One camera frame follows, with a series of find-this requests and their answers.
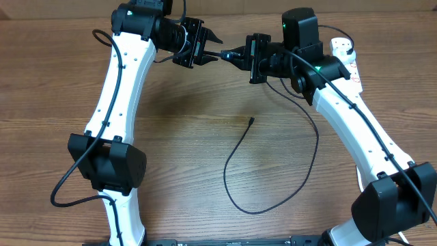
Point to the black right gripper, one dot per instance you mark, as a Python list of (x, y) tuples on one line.
[(250, 53)]

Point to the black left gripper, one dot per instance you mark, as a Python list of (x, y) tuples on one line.
[(196, 55)]

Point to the blue screen smartphone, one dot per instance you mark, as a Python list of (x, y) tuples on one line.
[(225, 55)]

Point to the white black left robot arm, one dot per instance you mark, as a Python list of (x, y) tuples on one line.
[(104, 153)]

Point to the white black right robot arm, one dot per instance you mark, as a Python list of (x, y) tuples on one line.
[(397, 193)]

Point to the white charger plug adapter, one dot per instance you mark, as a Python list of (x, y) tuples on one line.
[(343, 56)]

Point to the white power strip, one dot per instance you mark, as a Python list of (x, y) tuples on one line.
[(355, 80)]

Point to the brown cardboard backdrop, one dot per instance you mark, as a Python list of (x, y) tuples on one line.
[(55, 9)]

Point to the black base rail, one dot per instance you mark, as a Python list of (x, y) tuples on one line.
[(291, 241)]

